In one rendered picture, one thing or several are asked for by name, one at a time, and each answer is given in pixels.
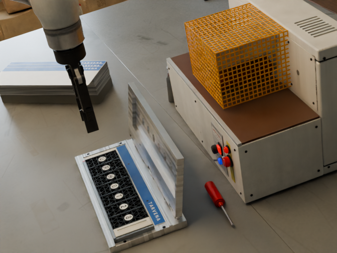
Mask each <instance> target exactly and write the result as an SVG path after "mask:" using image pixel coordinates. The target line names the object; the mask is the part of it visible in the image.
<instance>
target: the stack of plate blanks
mask: <svg viewBox="0 0 337 253"><path fill-rule="evenodd" d="M80 62H81V64H99V63H104V65H103V67H102V68H101V69H100V71H99V72H98V73H97V75H96V76H95V77H94V79H93V80H92V81H91V82H90V84H89V85H87V88H88V92H89V95H90V99H91V103H92V104H100V103H101V102H102V100H103V99H104V97H105V96H106V94H107V93H108V92H109V90H110V89H111V87H112V86H113V83H112V79H111V76H110V74H109V73H110V72H109V69H108V65H107V61H80ZM21 64H59V63H57V62H56V61H46V62H11V63H10V64H9V65H21ZM0 96H1V99H2V102H3V103H77V101H76V96H75V92H74V91H73V87H72V85H0Z"/></svg>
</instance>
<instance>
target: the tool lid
mask: <svg viewBox="0 0 337 253"><path fill-rule="evenodd" d="M128 123H129V135H130V136H132V138H133V142H134V144H135V146H136V147H137V149H138V153H139V155H140V157H141V158H142V160H143V162H144V163H145V164H146V165H147V167H148V168H150V170H151V174H152V176H153V178H154V180H155V181H156V183H157V187H158V189H159V191H160V193H161V195H162V196H163V198H164V200H166V201H167V203H168V205H169V206H171V207H172V209H173V214H174V216H175V217H180V216H182V208H183V180H184V157H183V156H182V154H181V153H180V151H179V150H178V148H177V147H176V145H175V144H174V142H173V141H172V139H171V138H170V136H169V135H168V133H167V132H166V130H165V129H164V127H163V126H162V124H161V123H160V121H159V120H158V118H157V117H156V115H155V114H154V112H153V111H152V109H151V108H150V106H149V105H148V103H147V101H146V100H145V98H144V97H143V95H142V94H141V92H140V91H139V89H138V88H137V86H136V85H135V83H134V82H130V83H128Z"/></svg>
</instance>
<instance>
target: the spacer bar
mask: <svg viewBox="0 0 337 253"><path fill-rule="evenodd" d="M150 225H153V223H152V221H151V219H150V217H147V218H144V219H141V220H139V221H136V222H133V223H130V224H127V225H125V226H122V227H119V228H116V229H114V230H113V231H114V234H115V236H116V237H120V236H122V235H125V234H128V233H131V232H133V231H136V230H139V229H142V228H144V227H147V226H150Z"/></svg>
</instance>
